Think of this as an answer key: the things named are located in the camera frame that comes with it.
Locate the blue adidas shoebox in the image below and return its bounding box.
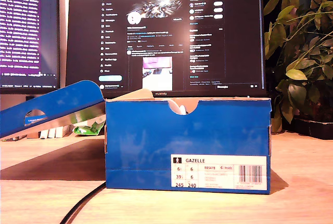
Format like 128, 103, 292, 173
0, 80, 273, 195

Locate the white shoe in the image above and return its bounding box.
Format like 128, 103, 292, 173
166, 98, 187, 116

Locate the large black Huawei monitor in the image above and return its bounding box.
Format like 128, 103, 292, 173
65, 0, 266, 100

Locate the green crumpled packet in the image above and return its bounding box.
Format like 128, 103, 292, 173
72, 119, 106, 137

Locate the small brown plant pot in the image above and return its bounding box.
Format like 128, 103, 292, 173
271, 116, 284, 134

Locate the green leafy houseplant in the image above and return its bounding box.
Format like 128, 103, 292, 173
263, 0, 333, 125

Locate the black planter tray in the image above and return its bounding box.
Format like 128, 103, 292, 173
292, 117, 333, 140

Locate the black monitor with purple terminal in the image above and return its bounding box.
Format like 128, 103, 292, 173
0, 0, 61, 96

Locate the thick black table cable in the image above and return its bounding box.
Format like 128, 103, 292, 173
59, 182, 107, 224

